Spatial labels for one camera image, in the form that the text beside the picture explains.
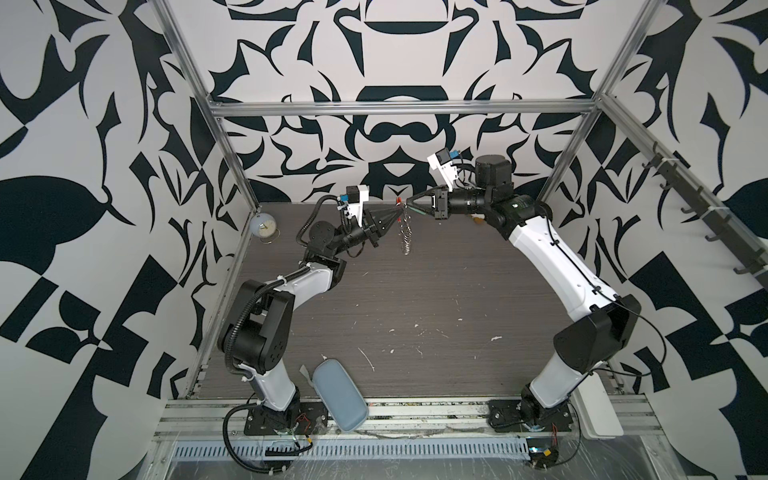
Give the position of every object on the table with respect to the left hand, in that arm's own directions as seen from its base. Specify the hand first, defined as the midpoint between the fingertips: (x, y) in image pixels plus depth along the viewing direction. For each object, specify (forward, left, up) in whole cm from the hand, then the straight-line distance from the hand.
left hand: (405, 204), depth 70 cm
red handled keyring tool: (-4, 0, -5) cm, 6 cm away
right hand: (-1, -1, +2) cm, 2 cm away
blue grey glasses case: (-32, +17, -34) cm, 50 cm away
